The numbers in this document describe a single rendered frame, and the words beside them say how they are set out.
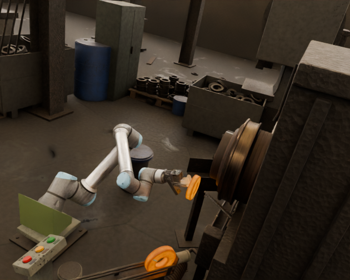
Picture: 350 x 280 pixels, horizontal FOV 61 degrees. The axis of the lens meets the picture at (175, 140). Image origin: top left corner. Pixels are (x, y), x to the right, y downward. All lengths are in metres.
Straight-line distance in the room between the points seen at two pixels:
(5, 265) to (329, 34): 3.90
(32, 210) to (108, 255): 0.65
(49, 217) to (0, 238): 0.49
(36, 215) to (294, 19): 3.40
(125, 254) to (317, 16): 3.28
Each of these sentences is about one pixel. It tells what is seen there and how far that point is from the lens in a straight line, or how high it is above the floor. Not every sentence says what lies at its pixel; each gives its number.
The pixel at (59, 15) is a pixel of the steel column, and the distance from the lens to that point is 4.19.
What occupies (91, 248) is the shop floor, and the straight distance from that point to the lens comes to 2.54.
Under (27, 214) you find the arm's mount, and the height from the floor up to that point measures 0.24.
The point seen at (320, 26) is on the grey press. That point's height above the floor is 1.78.
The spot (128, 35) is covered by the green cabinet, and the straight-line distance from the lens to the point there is 5.09.
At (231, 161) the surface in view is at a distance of 1.45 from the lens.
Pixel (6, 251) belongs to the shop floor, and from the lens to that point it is 2.59.
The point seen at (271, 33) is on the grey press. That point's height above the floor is 1.59.
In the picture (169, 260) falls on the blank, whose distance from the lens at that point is 1.58.
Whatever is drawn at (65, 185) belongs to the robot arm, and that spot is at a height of 0.45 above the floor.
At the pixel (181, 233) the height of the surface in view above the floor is 0.01.
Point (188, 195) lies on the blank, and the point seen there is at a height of 0.81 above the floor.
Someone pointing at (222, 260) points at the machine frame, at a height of 0.87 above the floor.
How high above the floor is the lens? 1.88
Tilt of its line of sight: 27 degrees down
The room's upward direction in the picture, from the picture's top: 12 degrees clockwise
